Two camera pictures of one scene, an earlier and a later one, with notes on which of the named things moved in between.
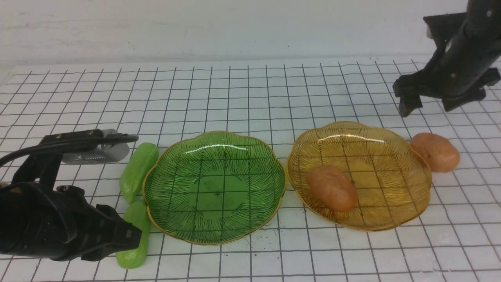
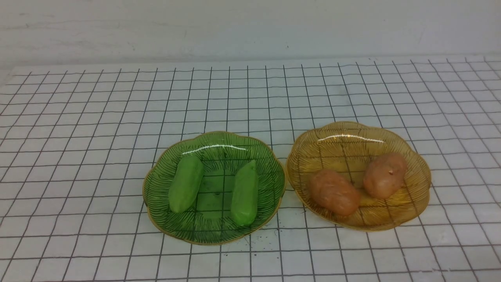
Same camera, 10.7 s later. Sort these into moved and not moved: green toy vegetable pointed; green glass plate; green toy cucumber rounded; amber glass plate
Moved: green toy vegetable pointed; green toy cucumber rounded
Not moved: amber glass plate; green glass plate
